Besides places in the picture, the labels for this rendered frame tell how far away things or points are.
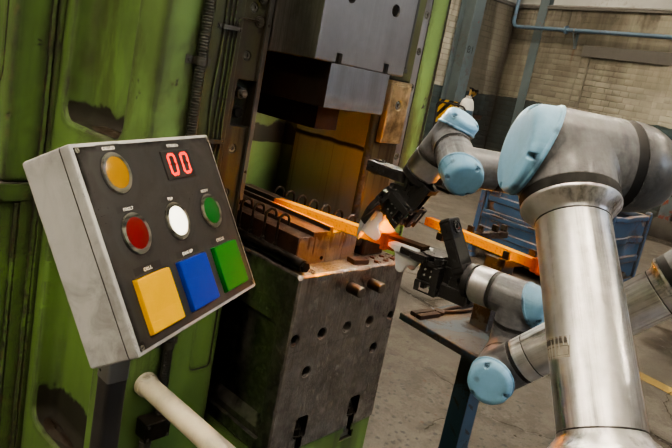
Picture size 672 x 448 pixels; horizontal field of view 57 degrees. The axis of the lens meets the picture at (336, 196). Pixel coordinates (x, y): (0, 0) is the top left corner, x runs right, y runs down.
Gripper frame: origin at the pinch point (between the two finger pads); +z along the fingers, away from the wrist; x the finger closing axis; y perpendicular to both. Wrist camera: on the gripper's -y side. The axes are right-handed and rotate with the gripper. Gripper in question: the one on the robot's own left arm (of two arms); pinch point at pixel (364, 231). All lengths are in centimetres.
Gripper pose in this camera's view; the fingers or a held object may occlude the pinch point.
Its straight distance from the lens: 139.9
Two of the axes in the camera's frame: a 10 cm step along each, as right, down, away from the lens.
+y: 5.3, 7.0, -4.7
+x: 6.7, -0.2, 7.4
